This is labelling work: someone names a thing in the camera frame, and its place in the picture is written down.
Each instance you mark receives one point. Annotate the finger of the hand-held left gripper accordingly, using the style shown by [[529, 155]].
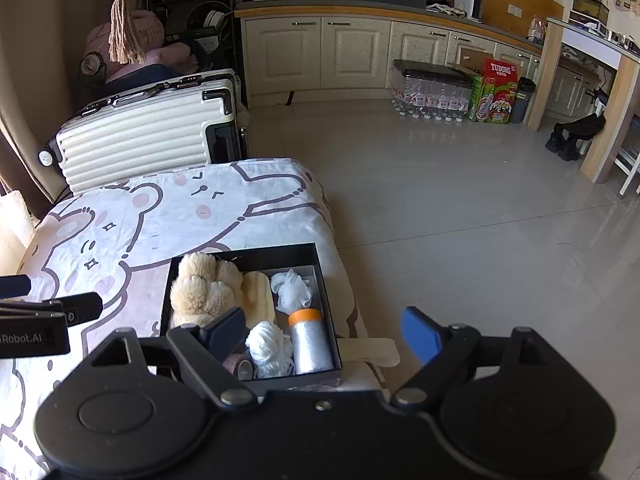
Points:
[[80, 308], [15, 286]]

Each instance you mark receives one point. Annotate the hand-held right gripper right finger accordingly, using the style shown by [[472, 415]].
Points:
[[422, 335]]

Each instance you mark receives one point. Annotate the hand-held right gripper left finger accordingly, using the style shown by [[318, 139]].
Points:
[[225, 332]]

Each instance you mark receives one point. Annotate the brown tape roll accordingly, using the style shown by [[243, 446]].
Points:
[[240, 366]]

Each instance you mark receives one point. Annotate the beige fluffy plush toy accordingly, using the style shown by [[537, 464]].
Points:
[[205, 290]]

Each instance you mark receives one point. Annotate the white yarn ball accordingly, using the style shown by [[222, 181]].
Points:
[[270, 350]]

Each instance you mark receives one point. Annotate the plastic film roll orange core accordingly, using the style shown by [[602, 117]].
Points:
[[310, 342]]

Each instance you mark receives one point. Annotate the black cardboard box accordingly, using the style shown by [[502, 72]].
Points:
[[320, 270]]

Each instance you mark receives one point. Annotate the white paper towel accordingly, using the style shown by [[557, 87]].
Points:
[[15, 225]]

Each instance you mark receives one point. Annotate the bear printed blanket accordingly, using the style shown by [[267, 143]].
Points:
[[175, 220]]

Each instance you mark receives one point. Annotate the brown curtain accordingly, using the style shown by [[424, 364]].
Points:
[[20, 160]]

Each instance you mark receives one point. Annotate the white ribbed suitcase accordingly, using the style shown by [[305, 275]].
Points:
[[145, 135]]

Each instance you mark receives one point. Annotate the green carton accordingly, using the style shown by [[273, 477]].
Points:
[[492, 102]]

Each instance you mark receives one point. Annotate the pack of water bottles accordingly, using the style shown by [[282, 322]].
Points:
[[430, 90]]

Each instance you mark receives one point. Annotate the dark trash bin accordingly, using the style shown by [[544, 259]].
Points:
[[522, 100]]

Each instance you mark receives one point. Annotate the red carton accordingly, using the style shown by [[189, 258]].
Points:
[[500, 71]]

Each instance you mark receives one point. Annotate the white chair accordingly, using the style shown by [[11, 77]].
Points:
[[631, 155]]

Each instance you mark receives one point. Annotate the brown cardboard box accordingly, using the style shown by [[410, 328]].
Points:
[[465, 60]]

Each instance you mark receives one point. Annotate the cream kitchen cabinets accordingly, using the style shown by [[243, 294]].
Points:
[[360, 55]]

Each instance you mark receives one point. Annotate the macrame curtain tassel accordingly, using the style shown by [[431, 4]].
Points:
[[120, 15]]

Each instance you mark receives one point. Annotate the wooden side table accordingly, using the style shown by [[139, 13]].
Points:
[[605, 90]]

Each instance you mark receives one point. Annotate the dark storage rack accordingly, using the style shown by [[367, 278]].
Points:
[[195, 5]]

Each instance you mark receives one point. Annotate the plastic bottle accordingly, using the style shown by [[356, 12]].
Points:
[[537, 29]]

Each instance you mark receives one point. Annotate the white heater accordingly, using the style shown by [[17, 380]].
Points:
[[469, 4]]

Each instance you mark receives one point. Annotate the glass tank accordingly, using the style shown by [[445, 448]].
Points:
[[590, 9]]

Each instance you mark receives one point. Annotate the wall outlet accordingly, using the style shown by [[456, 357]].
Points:
[[514, 9]]

